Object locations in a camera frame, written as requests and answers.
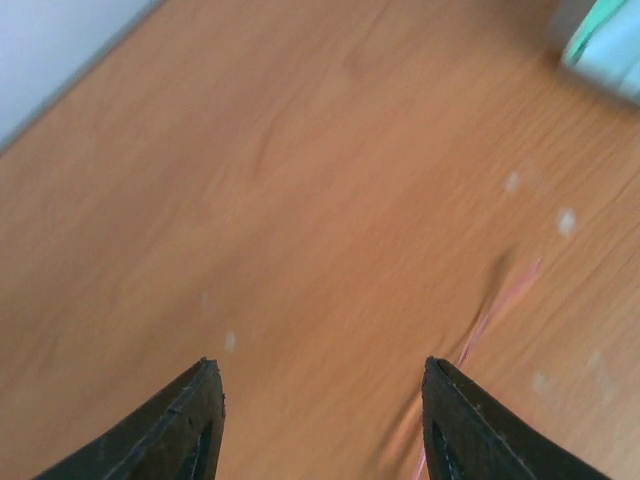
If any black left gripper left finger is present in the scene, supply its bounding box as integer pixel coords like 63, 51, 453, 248
37, 358, 224, 479

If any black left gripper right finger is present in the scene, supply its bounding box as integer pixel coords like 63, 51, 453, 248
422, 356, 608, 480

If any grey glasses case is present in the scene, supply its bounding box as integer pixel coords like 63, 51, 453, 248
548, 0, 639, 106

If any light blue cleaning cloth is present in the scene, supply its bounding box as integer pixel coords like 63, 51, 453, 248
576, 1, 639, 104

